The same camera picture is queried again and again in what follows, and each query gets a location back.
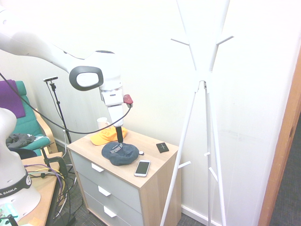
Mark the wooden door frame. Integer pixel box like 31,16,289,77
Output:
257,47,301,226

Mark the green plastic object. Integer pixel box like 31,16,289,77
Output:
0,203,20,226

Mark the yellow cable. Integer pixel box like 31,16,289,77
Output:
25,166,68,196

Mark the orange cap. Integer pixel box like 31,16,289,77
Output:
90,128,129,147

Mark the purple cable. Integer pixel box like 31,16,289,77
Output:
25,168,69,201

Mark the white coat rack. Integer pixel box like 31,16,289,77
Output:
159,0,235,226

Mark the purple cloth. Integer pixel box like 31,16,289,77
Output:
0,80,26,119

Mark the white mug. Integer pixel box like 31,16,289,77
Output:
96,117,111,129

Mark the grey drawer front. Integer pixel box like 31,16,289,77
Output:
76,171,143,226
82,190,144,226
70,150,143,214

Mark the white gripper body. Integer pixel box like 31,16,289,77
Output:
106,103,125,129

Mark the white smartphone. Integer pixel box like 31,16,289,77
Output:
134,160,151,178

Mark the black table clamp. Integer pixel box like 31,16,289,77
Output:
40,145,69,180

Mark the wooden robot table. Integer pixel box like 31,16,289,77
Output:
20,151,64,226

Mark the dark blue cap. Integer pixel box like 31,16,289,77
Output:
101,141,139,167

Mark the dark grey clothing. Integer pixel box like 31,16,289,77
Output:
5,132,36,148

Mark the wooden dresser with grey drawers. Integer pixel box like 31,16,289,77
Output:
66,129,182,226

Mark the green wooden armchair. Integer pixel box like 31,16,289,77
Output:
0,80,58,159

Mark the black tripod stand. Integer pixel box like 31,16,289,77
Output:
48,81,72,145

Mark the white drawer handle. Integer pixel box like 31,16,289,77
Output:
97,186,111,197
103,206,118,218
91,162,104,173

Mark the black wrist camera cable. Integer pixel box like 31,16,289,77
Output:
0,72,134,135

